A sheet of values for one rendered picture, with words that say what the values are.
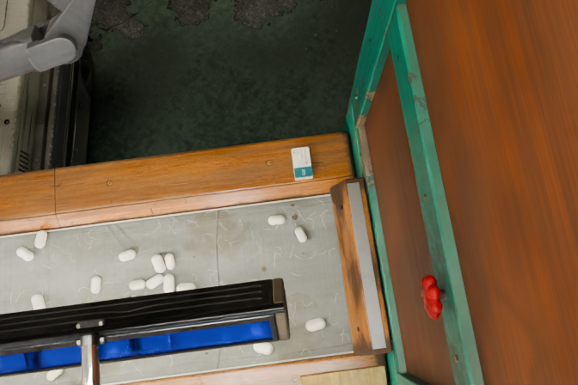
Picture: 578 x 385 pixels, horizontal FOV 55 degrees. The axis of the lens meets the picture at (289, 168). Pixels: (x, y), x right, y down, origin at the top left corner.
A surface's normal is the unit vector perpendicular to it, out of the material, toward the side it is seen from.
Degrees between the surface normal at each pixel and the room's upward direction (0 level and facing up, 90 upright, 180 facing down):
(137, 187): 0
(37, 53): 51
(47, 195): 0
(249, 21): 0
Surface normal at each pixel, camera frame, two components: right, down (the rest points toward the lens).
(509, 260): -0.99, 0.12
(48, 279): -0.02, -0.25
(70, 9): 0.23, 0.55
